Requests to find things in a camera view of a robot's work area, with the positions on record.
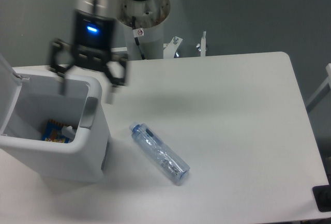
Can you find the white clamp post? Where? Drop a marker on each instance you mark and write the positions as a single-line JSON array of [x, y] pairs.
[[202, 46]]

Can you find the clear plastic bottle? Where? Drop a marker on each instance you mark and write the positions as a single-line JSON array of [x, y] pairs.
[[172, 165]]

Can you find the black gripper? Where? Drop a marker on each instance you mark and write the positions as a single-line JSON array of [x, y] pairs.
[[90, 49]]

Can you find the black object at table corner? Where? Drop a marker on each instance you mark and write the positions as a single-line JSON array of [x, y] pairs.
[[322, 197]]

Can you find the white frame at right edge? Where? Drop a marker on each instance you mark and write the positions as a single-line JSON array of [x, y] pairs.
[[320, 92]]

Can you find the white plastic trash can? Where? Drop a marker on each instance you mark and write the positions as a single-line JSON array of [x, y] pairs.
[[29, 98]]

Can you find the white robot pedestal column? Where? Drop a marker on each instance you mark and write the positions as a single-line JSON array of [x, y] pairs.
[[143, 25]]

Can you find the white paper carton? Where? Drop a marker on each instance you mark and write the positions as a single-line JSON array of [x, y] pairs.
[[69, 132]]

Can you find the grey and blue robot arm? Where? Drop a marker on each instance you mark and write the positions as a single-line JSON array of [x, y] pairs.
[[104, 8]]

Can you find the blue snack wrapper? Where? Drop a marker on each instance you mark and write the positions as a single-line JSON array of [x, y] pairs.
[[52, 132]]

